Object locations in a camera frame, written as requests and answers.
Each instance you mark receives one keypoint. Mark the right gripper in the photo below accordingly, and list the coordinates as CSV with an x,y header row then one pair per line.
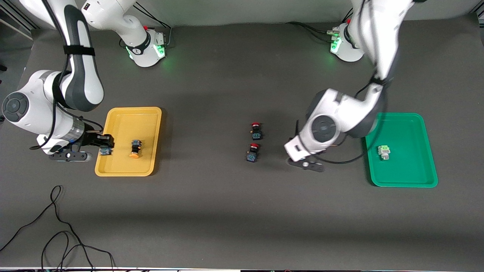
x,y
93,140

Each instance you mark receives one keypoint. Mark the yellow mushroom push button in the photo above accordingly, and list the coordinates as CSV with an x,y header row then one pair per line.
x,y
135,145
106,152

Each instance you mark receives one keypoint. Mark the green square push button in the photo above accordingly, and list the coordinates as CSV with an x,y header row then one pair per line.
x,y
384,151

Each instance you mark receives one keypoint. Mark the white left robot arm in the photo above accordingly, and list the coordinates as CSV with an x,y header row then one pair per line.
x,y
340,113

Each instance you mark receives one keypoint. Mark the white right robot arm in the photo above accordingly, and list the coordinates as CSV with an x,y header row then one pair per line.
x,y
34,109

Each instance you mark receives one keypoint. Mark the red mushroom push button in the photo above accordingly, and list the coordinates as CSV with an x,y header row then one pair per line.
x,y
256,132
252,154

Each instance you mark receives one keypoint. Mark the yellow plastic tray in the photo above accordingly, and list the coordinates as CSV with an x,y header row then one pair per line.
x,y
145,166

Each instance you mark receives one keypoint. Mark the green plastic tray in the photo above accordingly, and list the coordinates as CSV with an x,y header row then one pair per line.
x,y
408,170

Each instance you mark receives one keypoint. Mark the grey aluminium frame rail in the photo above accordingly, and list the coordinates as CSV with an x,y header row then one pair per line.
x,y
15,24

